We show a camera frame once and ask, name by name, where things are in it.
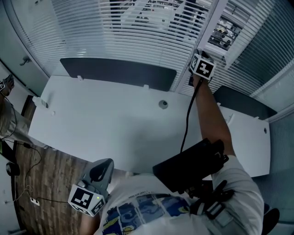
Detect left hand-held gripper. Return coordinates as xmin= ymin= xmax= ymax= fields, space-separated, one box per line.
xmin=68 ymin=158 xmax=115 ymax=218

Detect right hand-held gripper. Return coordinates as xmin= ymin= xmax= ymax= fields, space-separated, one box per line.
xmin=188 ymin=48 xmax=216 ymax=87

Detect person's right forearm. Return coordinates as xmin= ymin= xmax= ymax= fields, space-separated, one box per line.
xmin=192 ymin=78 xmax=237 ymax=159

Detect person's left forearm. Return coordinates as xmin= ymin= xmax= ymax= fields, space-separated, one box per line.
xmin=79 ymin=213 xmax=104 ymax=235

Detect black desk divider panel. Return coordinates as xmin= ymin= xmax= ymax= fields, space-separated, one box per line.
xmin=213 ymin=85 xmax=278 ymax=121
xmin=59 ymin=57 xmax=177 ymax=92

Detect black chest-mounted monitor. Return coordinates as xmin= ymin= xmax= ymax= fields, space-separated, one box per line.
xmin=153 ymin=137 xmax=229 ymax=195

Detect clear plastic desk clamp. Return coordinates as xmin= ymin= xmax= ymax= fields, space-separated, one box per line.
xmin=32 ymin=96 xmax=49 ymax=109

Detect person's white printed shirt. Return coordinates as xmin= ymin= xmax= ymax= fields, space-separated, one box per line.
xmin=93 ymin=156 xmax=265 ymax=235

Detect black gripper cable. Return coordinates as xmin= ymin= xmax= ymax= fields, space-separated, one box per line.
xmin=180 ymin=79 xmax=204 ymax=154

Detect black power adapter cable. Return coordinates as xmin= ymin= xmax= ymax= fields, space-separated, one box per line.
xmin=0 ymin=135 xmax=69 ymax=205

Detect black chest harness mount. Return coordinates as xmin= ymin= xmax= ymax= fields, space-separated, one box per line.
xmin=188 ymin=180 xmax=235 ymax=220

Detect metal door handle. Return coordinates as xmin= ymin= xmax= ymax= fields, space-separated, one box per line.
xmin=19 ymin=56 xmax=32 ymax=67

